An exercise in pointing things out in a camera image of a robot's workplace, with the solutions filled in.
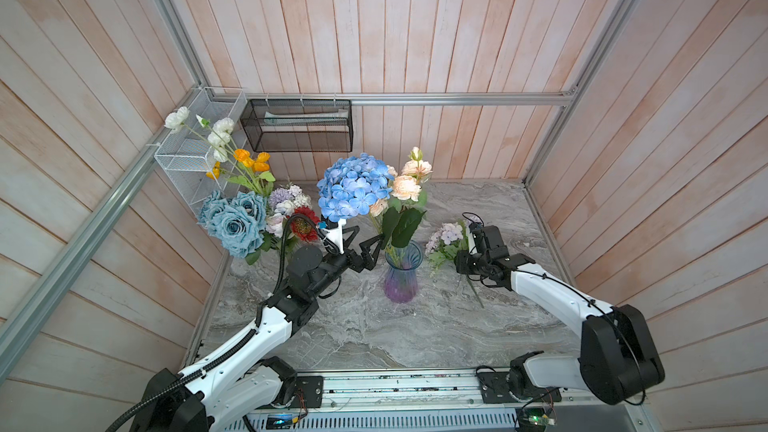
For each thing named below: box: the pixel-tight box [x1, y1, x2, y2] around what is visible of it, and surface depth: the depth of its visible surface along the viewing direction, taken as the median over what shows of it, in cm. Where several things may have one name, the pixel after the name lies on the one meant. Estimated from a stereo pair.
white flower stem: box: [164, 106, 247, 179], surface depth 72 cm
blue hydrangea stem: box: [317, 153, 395, 222], surface depth 58 cm
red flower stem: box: [290, 206, 321, 242], surface depth 73 cm
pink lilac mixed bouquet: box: [266, 185, 311, 238], surface depth 76 cm
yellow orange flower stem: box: [206, 149, 276, 196], surface depth 74 cm
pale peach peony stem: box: [370, 199, 389, 217], surface depth 68 cm
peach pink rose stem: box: [391, 146, 433, 202], surface depth 70 cm
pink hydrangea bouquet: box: [425, 219, 484, 308], surface depth 93 cm
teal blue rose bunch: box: [197, 190, 267, 265], surface depth 62 cm
